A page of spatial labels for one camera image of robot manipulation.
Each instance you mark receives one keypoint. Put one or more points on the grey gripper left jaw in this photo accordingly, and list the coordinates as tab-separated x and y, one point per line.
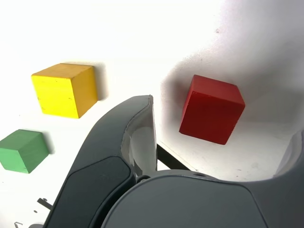
99	147

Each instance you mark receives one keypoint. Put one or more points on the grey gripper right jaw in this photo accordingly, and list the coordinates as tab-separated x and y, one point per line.
190	204

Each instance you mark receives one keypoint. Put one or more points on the yellow cube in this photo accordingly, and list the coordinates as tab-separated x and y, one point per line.
61	92

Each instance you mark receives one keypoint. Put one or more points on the green cube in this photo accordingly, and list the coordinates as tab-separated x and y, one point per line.
21	152

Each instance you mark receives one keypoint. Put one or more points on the red cube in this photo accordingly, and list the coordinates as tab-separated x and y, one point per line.
209	114

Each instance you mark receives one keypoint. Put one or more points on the black tape square outline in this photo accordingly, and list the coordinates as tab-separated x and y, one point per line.
166	156

